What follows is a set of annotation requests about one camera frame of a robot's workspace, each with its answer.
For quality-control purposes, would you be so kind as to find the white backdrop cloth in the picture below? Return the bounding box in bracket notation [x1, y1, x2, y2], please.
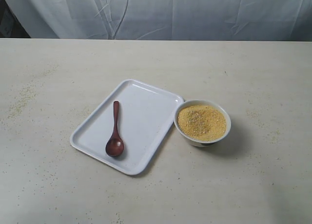
[5, 0, 312, 41]

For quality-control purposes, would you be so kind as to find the white rectangular plastic tray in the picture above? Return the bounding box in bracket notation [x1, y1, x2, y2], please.
[70, 79, 184, 175]

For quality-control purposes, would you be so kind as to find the dark brown wooden spoon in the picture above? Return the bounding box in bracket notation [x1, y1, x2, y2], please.
[105, 101, 124, 157]

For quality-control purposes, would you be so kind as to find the white ceramic bowl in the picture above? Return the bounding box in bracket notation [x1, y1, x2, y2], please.
[174, 100, 232, 148]

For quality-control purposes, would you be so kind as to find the golden-brown granular powder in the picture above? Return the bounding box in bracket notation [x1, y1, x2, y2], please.
[177, 105, 226, 141]

